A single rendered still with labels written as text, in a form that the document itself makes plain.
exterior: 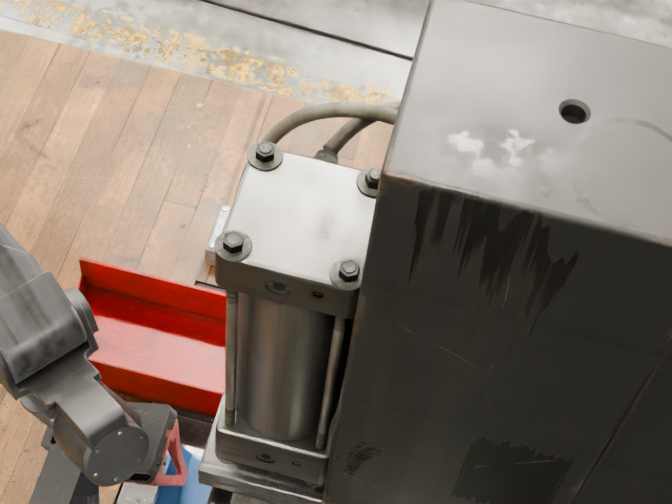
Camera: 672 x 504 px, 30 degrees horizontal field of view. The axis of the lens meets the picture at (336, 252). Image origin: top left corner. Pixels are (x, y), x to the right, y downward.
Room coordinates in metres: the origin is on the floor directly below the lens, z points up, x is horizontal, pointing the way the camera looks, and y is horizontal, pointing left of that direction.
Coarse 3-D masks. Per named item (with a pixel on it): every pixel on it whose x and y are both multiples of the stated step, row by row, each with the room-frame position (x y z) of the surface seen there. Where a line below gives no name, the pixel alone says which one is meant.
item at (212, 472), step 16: (208, 448) 0.43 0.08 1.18; (208, 464) 0.41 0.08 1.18; (224, 464) 0.41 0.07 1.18; (240, 464) 0.42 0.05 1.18; (208, 480) 0.41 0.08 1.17; (224, 480) 0.40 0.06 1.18; (240, 480) 0.40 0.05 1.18; (256, 480) 0.40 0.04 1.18; (272, 480) 0.41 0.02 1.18; (288, 480) 0.41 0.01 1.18; (224, 496) 0.40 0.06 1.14; (240, 496) 0.40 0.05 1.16; (256, 496) 0.40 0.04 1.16; (272, 496) 0.40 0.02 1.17; (288, 496) 0.40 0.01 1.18; (304, 496) 0.40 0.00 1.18; (320, 496) 0.40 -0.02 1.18
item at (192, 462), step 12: (168, 456) 0.49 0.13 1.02; (192, 456) 0.50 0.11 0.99; (168, 468) 0.48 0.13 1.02; (192, 468) 0.49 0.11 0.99; (192, 480) 0.48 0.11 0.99; (156, 492) 0.45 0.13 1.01; (168, 492) 0.46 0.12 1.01; (180, 492) 0.46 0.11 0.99; (192, 492) 0.47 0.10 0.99; (204, 492) 0.47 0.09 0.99
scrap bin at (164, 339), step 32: (96, 288) 0.73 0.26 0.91; (128, 288) 0.72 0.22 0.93; (160, 288) 0.72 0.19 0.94; (192, 288) 0.71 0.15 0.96; (96, 320) 0.69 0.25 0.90; (128, 320) 0.69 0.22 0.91; (160, 320) 0.70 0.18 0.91; (192, 320) 0.70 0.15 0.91; (224, 320) 0.71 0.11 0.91; (96, 352) 0.65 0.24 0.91; (128, 352) 0.65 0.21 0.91; (160, 352) 0.66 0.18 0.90; (192, 352) 0.66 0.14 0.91; (224, 352) 0.67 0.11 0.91; (128, 384) 0.60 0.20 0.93; (160, 384) 0.60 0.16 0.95; (192, 384) 0.60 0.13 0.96; (224, 384) 0.63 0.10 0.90
